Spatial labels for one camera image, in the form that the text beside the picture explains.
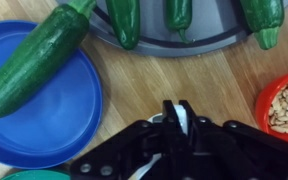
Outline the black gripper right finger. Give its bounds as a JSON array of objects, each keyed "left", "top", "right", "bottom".
[{"left": 179, "top": 99, "right": 288, "bottom": 180}]

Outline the large dark green zucchini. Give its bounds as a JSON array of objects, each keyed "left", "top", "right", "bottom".
[{"left": 0, "top": 0, "right": 98, "bottom": 119}]

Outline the green plate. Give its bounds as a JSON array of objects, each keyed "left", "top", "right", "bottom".
[{"left": 0, "top": 169, "right": 72, "bottom": 180}]

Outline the blue plate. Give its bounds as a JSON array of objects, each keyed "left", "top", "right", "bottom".
[{"left": 0, "top": 19, "right": 104, "bottom": 170}]

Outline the pile of peanuts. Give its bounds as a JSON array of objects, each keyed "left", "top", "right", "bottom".
[{"left": 267, "top": 79, "right": 288, "bottom": 135}]

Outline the small dark green cucumber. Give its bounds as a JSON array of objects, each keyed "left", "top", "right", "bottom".
[
  {"left": 104, "top": 0, "right": 142, "bottom": 51},
  {"left": 164, "top": 0, "right": 194, "bottom": 44}
]

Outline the red bowl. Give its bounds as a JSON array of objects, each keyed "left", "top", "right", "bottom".
[{"left": 254, "top": 67, "right": 288, "bottom": 149}]

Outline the light green zucchini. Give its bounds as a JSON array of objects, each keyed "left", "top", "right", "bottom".
[{"left": 239, "top": 0, "right": 286, "bottom": 51}]

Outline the grey round tray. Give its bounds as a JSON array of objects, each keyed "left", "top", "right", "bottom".
[{"left": 55, "top": 0, "right": 288, "bottom": 58}]

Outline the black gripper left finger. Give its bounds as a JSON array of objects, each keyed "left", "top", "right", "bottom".
[{"left": 70, "top": 99, "right": 182, "bottom": 180}]

